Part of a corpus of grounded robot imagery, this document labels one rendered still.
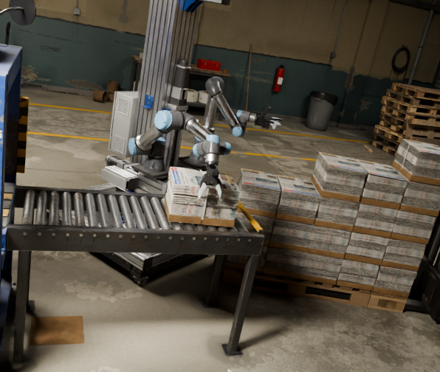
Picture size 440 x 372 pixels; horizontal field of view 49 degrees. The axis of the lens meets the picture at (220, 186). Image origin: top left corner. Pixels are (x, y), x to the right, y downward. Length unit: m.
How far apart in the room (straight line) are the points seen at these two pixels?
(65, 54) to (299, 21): 4.69
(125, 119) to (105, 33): 5.97
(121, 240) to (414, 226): 2.22
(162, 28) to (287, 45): 7.22
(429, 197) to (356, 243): 0.62
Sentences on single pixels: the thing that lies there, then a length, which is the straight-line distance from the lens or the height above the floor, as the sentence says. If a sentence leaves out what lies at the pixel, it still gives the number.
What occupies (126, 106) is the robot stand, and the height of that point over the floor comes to 1.15.
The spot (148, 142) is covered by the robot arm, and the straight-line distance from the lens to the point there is 3.22.
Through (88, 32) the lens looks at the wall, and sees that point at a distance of 9.64.
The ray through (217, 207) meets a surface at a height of 0.92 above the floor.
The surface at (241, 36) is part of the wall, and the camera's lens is 10.22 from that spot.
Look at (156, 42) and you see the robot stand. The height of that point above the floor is 1.65.
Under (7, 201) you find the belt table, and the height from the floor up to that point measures 0.80.
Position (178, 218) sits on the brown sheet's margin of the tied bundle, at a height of 0.83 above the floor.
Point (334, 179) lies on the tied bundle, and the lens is 3.57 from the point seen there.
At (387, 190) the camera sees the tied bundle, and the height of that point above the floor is 0.96.
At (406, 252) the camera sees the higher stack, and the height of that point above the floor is 0.51.
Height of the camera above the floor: 1.92
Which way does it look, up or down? 19 degrees down
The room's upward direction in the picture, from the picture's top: 11 degrees clockwise
